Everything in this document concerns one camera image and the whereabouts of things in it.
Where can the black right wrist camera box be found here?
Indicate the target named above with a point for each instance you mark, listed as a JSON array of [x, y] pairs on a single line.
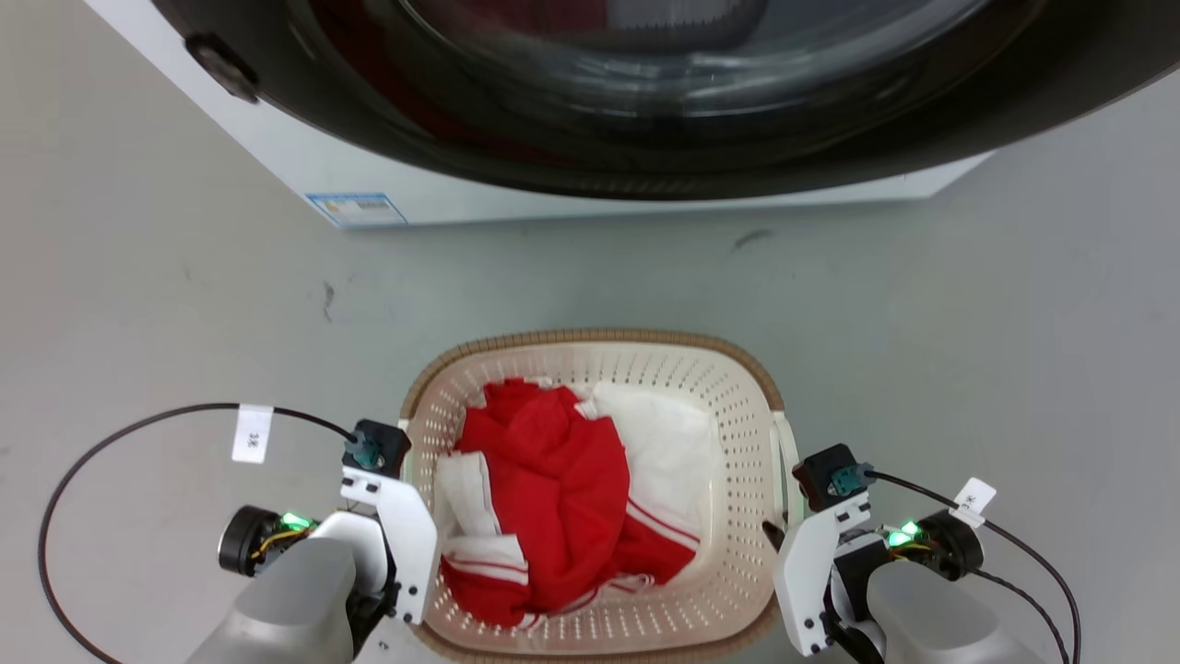
[[823, 472]]

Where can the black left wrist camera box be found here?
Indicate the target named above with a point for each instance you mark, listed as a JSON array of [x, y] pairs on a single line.
[[380, 445]]

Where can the white washing machine body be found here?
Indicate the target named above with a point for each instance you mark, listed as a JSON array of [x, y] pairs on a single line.
[[304, 157]]

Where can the cream perforated laundry basket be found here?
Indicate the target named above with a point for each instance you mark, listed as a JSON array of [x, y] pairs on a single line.
[[737, 415]]

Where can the black door latch knob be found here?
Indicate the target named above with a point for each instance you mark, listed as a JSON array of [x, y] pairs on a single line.
[[222, 67]]

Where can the dark round washing machine door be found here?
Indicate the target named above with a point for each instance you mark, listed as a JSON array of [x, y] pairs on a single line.
[[645, 138]]

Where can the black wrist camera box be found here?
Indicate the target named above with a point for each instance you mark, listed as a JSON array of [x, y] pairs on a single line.
[[380, 445], [823, 472]]

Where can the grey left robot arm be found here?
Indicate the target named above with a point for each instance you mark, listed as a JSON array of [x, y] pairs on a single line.
[[295, 599]]

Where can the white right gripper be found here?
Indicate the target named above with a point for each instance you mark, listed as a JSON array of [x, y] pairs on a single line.
[[802, 581]]

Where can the red garment with white stripes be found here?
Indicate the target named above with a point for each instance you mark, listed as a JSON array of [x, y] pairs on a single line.
[[553, 489]]

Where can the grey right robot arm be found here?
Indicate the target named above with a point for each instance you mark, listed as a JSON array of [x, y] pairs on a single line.
[[922, 613]]

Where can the blue energy label sticker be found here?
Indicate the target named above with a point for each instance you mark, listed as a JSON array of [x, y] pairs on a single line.
[[357, 209]]

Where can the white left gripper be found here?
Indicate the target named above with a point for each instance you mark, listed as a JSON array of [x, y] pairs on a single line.
[[406, 535]]

